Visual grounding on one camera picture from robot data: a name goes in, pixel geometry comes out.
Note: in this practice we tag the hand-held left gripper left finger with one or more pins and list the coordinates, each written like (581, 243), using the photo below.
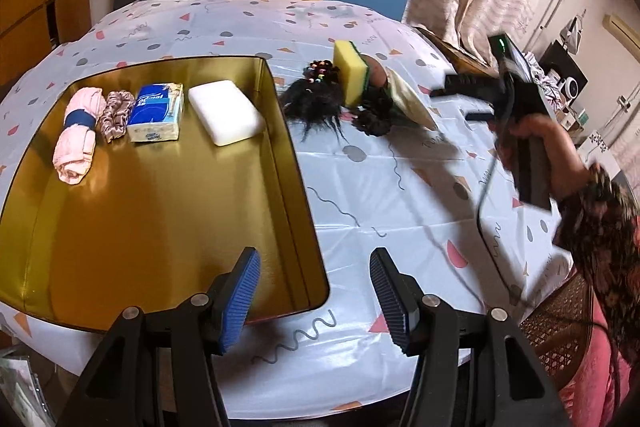
(242, 302)

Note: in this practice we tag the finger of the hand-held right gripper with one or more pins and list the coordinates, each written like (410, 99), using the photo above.
(465, 84)
(480, 114)

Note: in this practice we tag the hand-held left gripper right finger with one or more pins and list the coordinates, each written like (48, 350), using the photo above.
(392, 302)

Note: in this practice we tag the beige cloth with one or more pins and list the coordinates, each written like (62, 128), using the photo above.
(410, 99)

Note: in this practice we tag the dark green scrunchie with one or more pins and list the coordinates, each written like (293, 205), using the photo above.
(387, 104)

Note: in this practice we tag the brown round sponge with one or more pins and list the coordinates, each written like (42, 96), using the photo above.
(377, 74)

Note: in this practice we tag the yellow green sponge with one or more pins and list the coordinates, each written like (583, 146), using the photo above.
(350, 72)

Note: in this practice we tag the gold metal tin box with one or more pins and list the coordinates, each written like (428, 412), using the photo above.
(150, 217)

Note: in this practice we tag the black wig with coloured beads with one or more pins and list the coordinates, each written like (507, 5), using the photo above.
(315, 107)

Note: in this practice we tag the white soap bar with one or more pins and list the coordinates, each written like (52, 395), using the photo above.
(225, 112)

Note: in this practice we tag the blue tissue packet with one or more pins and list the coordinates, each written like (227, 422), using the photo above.
(155, 112)

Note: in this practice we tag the pink satin scrunchie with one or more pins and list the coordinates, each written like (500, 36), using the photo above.
(115, 117)

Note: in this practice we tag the pink towel blue band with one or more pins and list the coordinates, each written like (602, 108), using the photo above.
(75, 152)

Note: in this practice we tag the person's right hand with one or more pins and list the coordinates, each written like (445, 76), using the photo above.
(562, 157)

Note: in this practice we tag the pile of printed clothes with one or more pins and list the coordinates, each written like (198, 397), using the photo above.
(547, 82)

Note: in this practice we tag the patterned white tablecloth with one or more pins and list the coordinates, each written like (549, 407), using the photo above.
(400, 207)

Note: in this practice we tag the rattan chair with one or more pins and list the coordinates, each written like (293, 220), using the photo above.
(555, 322)

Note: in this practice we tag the person's pink clothing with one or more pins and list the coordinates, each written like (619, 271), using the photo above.
(600, 382)

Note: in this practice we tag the white plastic bag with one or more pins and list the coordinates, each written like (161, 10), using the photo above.
(20, 387)

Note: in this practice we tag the brown wooden furniture frame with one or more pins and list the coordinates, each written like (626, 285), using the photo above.
(465, 57)

